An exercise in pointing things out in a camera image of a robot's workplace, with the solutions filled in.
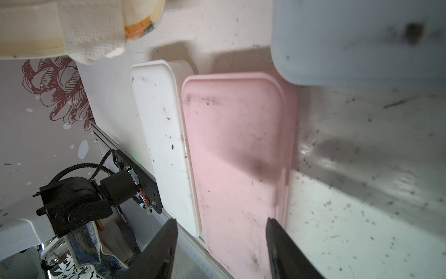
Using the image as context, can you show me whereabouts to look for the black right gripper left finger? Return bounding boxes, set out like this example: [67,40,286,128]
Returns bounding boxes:
[120,219,178,279]

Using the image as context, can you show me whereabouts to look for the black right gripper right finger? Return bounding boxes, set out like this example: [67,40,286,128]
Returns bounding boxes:
[266,218,324,279]

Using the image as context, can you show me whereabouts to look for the pink pencil case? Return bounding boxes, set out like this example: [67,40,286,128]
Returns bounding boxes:
[181,71,298,279]

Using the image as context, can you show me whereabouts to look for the white pencil case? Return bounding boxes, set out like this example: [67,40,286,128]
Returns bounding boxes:
[131,60,202,237]

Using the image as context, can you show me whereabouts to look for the cream canvas tote bag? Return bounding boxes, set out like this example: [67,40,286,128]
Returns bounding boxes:
[1,0,166,65]

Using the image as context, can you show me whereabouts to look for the light blue pencil case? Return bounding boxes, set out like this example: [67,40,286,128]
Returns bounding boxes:
[271,1,446,87]

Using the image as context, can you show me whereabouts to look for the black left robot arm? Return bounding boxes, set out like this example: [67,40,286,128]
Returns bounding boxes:
[1,149,140,260]

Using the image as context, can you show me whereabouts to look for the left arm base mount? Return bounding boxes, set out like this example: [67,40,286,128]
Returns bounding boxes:
[113,149,163,214]

